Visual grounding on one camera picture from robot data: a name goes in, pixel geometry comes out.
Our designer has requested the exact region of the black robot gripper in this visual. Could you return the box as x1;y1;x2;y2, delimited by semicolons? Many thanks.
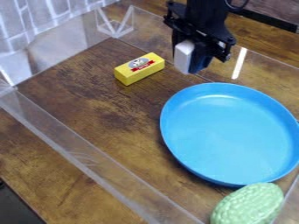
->
162;0;236;74

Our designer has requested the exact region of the white speckled block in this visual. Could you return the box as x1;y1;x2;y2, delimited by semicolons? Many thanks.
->
173;40;194;74

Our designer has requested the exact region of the blue round tray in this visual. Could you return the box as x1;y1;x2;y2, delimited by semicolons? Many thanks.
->
160;83;299;187

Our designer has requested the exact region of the yellow toy block with label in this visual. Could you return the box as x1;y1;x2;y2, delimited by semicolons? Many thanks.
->
113;52;164;86

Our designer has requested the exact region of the black bar on table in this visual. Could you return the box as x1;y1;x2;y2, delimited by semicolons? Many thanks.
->
235;9;299;34

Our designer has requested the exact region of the green bumpy toy vegetable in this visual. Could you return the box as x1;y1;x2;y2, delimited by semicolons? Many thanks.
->
209;183;284;224

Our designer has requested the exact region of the clear acrylic enclosure wall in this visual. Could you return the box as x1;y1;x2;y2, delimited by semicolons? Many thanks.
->
0;0;299;224

